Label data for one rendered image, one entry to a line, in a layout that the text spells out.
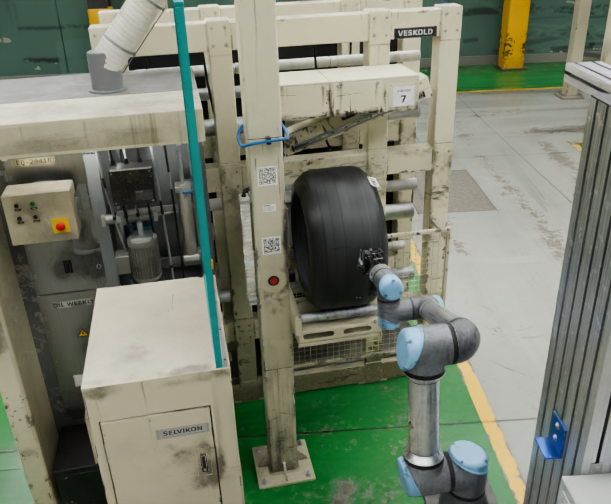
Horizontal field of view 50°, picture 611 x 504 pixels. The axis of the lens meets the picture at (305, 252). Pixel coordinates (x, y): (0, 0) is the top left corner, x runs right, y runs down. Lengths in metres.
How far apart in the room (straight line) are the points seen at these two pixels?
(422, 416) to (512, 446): 1.66
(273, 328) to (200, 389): 0.95
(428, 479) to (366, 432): 1.51
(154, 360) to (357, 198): 1.02
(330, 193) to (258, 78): 0.50
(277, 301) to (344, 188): 0.56
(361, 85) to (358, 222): 0.59
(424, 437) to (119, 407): 0.85
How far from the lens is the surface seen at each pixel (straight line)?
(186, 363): 1.90
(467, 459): 2.07
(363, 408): 3.67
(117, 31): 2.63
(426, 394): 1.90
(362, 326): 2.82
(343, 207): 2.48
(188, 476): 2.10
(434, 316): 2.08
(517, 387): 3.93
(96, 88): 2.68
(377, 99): 2.78
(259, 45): 2.37
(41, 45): 12.14
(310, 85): 2.70
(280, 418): 3.09
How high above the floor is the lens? 2.37
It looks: 27 degrees down
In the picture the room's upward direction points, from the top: 2 degrees counter-clockwise
